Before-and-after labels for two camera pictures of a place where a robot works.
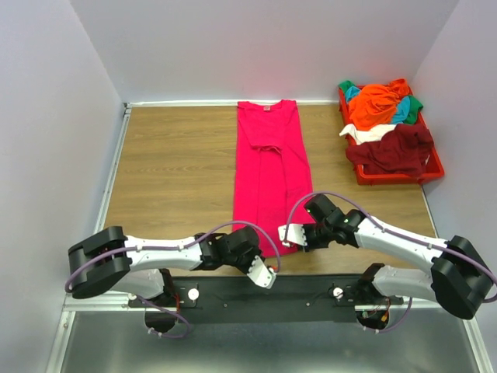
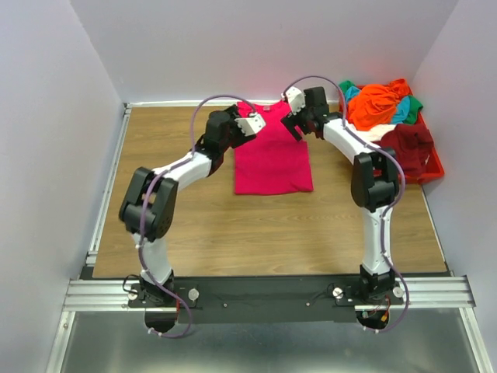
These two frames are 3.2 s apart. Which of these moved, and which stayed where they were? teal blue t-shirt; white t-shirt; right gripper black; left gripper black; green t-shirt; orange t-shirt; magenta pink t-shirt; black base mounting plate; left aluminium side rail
Moved: right gripper black; magenta pink t-shirt; left gripper black
Stayed: white t-shirt; left aluminium side rail; teal blue t-shirt; orange t-shirt; green t-shirt; black base mounting plate
